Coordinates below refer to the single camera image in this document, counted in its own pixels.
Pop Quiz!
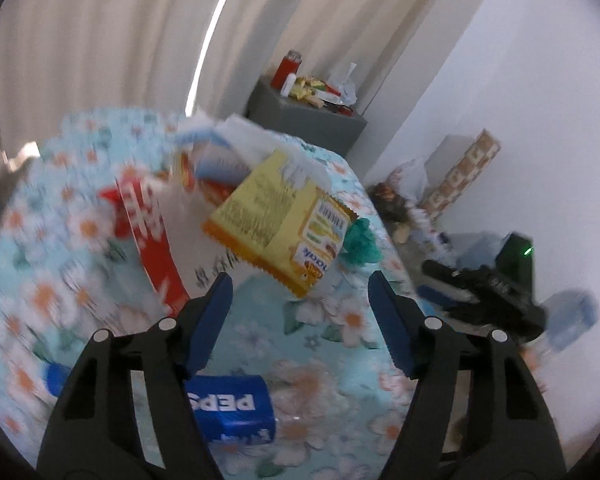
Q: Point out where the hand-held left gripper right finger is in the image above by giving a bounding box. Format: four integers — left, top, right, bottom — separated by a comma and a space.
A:
367, 270, 567, 480

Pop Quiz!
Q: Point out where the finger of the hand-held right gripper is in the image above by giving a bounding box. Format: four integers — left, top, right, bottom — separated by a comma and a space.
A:
422, 259, 476, 288
415, 285, 477, 312

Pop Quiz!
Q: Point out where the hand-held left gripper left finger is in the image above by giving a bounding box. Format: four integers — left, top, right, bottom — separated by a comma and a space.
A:
36, 271, 234, 480

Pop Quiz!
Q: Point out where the yellow snack packet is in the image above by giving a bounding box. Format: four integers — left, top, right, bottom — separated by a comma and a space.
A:
202, 149, 353, 298

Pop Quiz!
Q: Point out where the teal crumpled wrapper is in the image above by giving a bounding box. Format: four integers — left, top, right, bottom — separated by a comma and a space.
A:
342, 217, 381, 271

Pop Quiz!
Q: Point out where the white and red sack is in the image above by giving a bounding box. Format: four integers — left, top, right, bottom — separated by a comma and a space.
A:
97, 165, 261, 318

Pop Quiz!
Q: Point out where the blue soda label wrapper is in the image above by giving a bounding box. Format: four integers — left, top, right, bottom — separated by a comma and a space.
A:
45, 362, 277, 445

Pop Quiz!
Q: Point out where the checkered cardboard box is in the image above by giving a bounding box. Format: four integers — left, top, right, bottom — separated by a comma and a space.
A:
420, 129, 502, 221

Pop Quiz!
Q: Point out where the white plastic bag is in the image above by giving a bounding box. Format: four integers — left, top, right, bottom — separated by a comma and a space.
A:
387, 157, 428, 201

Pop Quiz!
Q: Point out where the floral light blue bedsheet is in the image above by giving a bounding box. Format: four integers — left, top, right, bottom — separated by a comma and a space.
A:
0, 107, 421, 480

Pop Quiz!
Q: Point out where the blue and white packet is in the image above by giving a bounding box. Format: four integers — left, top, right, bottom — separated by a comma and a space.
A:
175, 120, 246, 181

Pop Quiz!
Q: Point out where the grey cabinet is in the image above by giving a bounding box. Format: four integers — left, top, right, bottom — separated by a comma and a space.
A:
245, 76, 368, 158

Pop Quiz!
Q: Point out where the clear plastic bag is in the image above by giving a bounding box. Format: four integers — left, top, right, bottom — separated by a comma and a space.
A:
327, 62, 358, 106

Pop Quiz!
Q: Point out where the red thermos flask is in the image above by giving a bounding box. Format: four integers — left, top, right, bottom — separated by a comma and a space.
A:
272, 50, 302, 88

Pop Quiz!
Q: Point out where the beige curtain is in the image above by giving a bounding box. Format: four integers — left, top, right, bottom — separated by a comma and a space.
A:
0, 0, 506, 196

